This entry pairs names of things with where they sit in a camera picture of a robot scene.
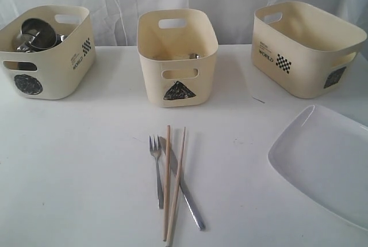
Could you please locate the wooden chopstick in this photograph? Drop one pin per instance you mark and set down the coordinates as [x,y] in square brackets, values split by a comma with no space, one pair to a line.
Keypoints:
[176,191]
[167,185]

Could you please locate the steel mug front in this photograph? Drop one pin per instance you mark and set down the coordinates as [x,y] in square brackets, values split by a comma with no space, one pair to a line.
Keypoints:
[44,38]

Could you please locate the steel mug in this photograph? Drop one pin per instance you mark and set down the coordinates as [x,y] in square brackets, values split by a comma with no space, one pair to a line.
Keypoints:
[34,26]
[44,38]

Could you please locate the steel bowl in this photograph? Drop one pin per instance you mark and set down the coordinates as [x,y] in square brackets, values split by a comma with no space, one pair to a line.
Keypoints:
[21,45]

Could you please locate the steel fork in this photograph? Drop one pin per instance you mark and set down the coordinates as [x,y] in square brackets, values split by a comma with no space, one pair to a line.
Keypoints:
[155,150]

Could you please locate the steel table knife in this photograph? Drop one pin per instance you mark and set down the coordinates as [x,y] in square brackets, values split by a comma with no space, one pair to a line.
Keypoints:
[185,190]

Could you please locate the steel spoon in bin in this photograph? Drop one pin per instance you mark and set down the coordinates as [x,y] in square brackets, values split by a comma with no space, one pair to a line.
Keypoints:
[194,56]

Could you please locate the cream bin with triangle mark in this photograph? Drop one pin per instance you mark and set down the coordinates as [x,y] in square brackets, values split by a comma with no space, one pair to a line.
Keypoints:
[165,38]

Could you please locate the cream bin with circle mark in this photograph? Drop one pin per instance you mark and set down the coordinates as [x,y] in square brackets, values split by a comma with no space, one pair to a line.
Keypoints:
[54,73]

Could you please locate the white rectangular plate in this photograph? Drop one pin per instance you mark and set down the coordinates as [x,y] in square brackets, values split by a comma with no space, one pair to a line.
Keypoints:
[323,154]

